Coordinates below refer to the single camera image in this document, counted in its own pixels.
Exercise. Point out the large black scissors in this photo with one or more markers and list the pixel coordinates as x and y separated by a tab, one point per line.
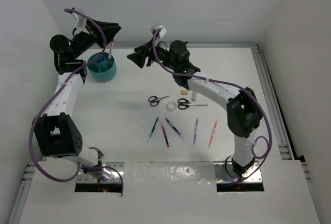
184	104

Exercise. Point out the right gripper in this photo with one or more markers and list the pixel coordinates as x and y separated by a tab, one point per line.
139	57

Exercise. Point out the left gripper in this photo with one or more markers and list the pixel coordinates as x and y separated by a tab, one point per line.
110	29

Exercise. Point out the clear tape roll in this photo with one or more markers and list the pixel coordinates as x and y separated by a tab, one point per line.
171	106

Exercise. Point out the pink highlighter pen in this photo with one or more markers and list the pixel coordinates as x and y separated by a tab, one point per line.
212	134

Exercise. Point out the grey white eraser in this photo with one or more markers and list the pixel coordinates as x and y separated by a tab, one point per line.
194	96

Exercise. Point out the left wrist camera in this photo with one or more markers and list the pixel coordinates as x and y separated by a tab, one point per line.
80	22

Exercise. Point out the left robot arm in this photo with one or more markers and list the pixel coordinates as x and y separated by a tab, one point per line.
55	131

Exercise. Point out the small black scissors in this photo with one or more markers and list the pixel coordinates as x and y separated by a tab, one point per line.
154	100

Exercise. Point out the red clear pen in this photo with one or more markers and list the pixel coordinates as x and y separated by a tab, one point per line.
165	135

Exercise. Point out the purple capped pen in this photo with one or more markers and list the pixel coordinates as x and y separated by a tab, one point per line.
174	128

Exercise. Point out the blue highlighter pen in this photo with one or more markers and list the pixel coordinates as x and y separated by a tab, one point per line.
195	132

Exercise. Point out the teal divided pen holder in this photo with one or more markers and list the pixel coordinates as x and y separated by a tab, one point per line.
104	69

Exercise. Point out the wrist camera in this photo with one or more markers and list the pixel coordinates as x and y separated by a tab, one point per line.
160	29
80	22

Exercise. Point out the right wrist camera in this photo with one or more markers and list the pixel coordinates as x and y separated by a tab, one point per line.
160	29

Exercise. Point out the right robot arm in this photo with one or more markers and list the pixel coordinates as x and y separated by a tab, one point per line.
243	115

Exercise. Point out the red gel pen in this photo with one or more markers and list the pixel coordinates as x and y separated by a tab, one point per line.
110	48

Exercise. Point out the teal capped pen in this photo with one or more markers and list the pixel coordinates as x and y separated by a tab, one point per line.
152	130

